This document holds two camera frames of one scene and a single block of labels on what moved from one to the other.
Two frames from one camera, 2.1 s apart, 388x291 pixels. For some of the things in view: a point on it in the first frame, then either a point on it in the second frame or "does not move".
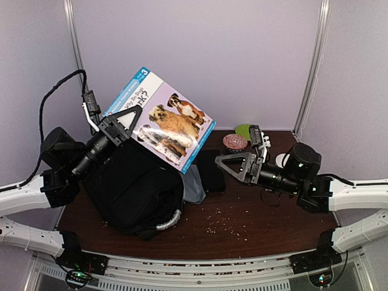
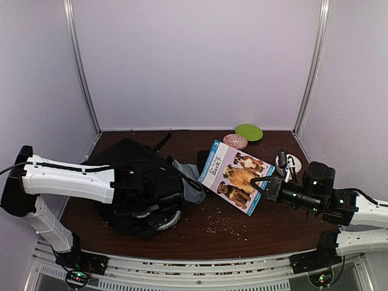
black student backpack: x=136 y=190 does not move
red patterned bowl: x=234 y=143 does not move
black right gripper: x=251 y=167 to x=274 y=188
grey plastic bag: x=194 y=191 does not move
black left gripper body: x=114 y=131 to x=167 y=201
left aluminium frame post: x=70 y=10 does not move
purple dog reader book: x=170 y=128 to x=234 y=177
